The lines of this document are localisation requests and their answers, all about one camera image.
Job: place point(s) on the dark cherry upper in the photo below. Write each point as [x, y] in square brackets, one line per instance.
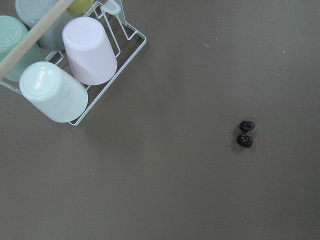
[247, 126]

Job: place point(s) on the wooden rack handle bar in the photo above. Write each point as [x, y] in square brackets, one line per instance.
[33, 36]

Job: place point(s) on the white wire cup rack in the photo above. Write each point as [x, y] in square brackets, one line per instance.
[55, 50]

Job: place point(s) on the yellow green plastic cup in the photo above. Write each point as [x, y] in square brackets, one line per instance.
[79, 6]

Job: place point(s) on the pink plastic cup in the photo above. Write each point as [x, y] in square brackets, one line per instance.
[89, 51]

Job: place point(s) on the dark cherry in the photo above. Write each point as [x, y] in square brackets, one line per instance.
[245, 141]
[247, 126]

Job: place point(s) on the pale mint plastic cup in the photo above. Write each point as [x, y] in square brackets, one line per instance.
[53, 91]

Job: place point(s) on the dark cherry lower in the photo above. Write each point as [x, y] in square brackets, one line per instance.
[245, 141]

